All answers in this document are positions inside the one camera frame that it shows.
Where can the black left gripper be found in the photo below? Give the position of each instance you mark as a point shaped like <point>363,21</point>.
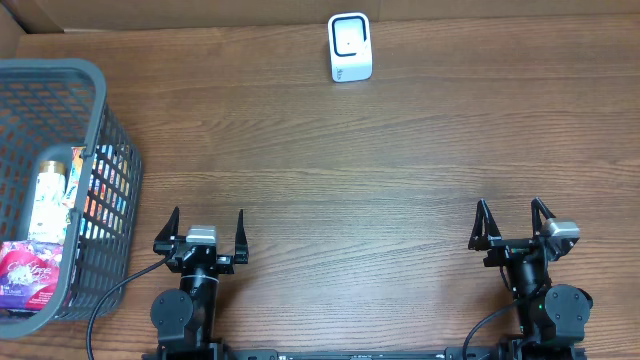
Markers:
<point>227,265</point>

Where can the red purple pad pack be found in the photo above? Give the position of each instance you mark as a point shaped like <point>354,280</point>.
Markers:
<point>29,274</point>

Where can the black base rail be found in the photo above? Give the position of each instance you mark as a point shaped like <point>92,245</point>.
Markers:
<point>449,353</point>

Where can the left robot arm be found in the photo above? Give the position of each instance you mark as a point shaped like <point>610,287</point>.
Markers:
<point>184,316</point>

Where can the white bamboo print tube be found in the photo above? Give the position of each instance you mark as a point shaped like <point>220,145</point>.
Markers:
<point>48,221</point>

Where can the grey plastic basket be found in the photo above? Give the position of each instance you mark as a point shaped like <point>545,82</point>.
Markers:
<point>49,106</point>

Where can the yellow snack bag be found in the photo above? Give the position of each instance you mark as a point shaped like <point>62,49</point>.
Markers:
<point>72,187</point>

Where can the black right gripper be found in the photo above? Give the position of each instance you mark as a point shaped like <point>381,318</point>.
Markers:
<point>484,235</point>

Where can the white barcode scanner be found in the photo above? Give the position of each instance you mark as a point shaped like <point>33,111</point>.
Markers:
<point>350,47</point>

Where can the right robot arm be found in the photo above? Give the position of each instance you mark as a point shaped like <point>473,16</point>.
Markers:
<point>552,317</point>

